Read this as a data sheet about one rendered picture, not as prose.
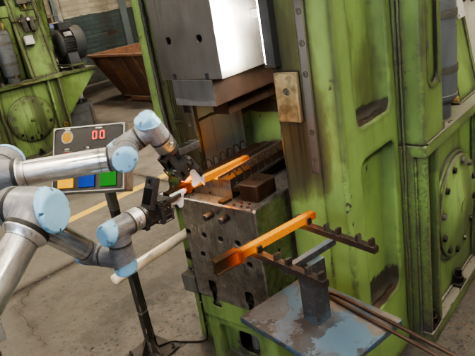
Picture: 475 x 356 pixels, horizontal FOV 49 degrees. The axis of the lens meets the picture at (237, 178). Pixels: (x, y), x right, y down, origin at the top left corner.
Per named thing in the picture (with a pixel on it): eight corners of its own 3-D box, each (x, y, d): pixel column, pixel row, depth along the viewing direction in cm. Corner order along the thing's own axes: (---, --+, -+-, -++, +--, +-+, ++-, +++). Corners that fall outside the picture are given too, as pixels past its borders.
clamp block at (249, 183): (259, 203, 187) (256, 186, 184) (240, 200, 192) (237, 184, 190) (278, 190, 195) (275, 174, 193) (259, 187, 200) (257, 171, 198)
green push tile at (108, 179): (115, 185, 210) (115, 166, 211) (99, 186, 213) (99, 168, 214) (118, 185, 212) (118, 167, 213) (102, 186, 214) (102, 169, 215)
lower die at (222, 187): (232, 198, 194) (229, 178, 191) (194, 192, 207) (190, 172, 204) (294, 159, 223) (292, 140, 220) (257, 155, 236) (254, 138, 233)
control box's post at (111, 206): (153, 356, 260) (97, 152, 222) (148, 353, 262) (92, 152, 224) (158, 352, 263) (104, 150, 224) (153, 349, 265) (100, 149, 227)
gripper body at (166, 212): (161, 214, 183) (135, 228, 174) (156, 191, 180) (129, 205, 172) (177, 217, 178) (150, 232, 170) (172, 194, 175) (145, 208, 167)
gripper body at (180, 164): (171, 180, 185) (152, 158, 177) (183, 162, 188) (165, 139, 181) (186, 183, 180) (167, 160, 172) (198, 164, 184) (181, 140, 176)
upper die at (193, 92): (216, 106, 182) (211, 79, 178) (176, 105, 194) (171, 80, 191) (283, 78, 211) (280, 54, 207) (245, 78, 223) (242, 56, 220)
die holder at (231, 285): (271, 318, 197) (254, 211, 181) (198, 292, 221) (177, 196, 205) (343, 248, 235) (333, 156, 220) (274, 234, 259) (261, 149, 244)
